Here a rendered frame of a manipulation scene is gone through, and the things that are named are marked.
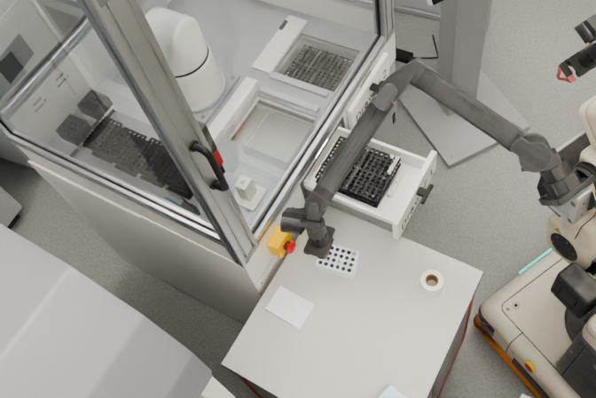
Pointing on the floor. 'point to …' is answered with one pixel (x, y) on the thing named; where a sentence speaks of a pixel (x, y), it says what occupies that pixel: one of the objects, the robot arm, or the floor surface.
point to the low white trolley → (358, 321)
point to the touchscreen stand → (427, 125)
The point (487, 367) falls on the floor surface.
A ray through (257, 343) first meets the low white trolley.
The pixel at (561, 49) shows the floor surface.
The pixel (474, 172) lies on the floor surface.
